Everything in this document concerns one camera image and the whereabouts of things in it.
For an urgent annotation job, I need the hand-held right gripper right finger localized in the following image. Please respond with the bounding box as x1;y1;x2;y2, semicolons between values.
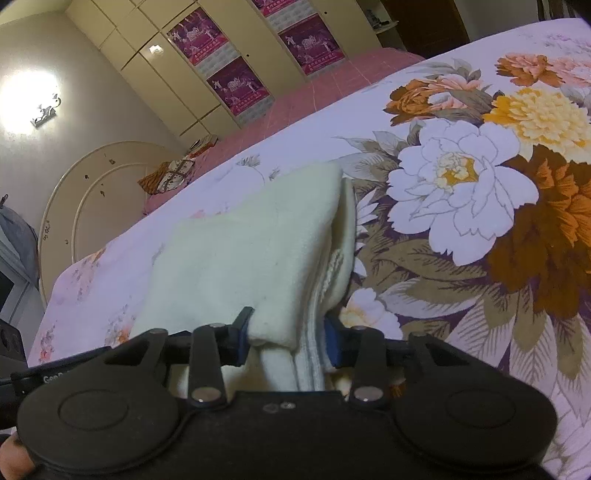
323;314;467;409

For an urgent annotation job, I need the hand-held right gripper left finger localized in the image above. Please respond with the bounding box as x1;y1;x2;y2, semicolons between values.
108;307;256;409

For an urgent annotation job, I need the cream cloth garment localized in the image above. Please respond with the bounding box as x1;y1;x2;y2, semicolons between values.
131;161;358;403

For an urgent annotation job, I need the person's left hand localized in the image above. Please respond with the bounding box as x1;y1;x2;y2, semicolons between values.
0;434;37;480

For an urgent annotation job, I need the hanging grey cloth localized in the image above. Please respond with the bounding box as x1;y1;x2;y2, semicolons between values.
0;196;40;280

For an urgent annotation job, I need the lilac floral bed sheet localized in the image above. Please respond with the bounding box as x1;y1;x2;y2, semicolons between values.
28;17;591;480

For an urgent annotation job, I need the cream arched headboard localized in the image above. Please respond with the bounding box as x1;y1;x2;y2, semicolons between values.
38;141;185;308

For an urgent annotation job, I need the plaid patterned pillow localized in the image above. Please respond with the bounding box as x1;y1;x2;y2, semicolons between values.
157;157;195;192

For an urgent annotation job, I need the orange patterned cloth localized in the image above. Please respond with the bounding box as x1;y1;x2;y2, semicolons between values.
137;161;172;195

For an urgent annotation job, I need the small book pile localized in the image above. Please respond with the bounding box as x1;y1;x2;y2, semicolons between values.
188;135;219;157

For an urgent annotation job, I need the pink bed cover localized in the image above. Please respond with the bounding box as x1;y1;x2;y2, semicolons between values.
142;48;426;214

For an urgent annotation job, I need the cream wardrobe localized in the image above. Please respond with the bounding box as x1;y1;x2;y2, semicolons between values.
65;0;385;140

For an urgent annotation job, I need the cream open shelf unit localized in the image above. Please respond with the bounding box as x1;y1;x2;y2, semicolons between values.
364;0;403;38

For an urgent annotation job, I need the lit wall lamp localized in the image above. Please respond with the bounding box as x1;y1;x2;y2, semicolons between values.
28;93;64;129

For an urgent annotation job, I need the magenta wall poster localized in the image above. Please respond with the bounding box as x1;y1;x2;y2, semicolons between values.
252;0;291;18
206;56;271;116
166;7;230;65
278;14;347;77

